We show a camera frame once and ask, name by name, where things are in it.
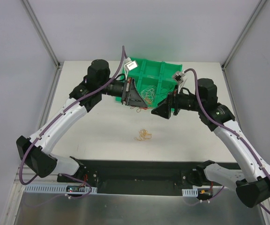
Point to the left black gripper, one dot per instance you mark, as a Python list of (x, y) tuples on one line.
[(127, 91)]

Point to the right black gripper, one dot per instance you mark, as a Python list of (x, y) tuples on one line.
[(174, 102)]

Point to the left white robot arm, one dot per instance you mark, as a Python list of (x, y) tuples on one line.
[(36, 151)]

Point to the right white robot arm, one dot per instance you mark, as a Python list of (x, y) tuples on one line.
[(252, 181)]

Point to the green compartment tray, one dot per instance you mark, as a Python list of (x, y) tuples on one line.
[(153, 79)]

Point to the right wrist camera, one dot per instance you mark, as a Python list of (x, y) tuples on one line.
[(180, 78)]

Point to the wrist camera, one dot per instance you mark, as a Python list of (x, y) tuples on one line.
[(180, 78), (129, 65)]

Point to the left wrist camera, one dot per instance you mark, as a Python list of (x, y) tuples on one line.
[(129, 65)]

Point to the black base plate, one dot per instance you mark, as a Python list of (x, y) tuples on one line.
[(137, 177)]

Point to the right white cable duct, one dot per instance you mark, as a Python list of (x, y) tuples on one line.
[(190, 192)]

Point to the white cable duct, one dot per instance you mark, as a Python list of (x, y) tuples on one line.
[(59, 189), (190, 192)]

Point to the left white cable duct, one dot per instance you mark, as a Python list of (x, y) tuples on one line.
[(59, 189)]

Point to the right aluminium post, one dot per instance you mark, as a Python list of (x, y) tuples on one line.
[(253, 17)]

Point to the aluminium post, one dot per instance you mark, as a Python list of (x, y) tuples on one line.
[(40, 32), (253, 17)]

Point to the left aluminium post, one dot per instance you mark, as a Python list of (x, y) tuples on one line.
[(40, 32)]

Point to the aluminium frame rail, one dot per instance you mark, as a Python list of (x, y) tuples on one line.
[(28, 175)]

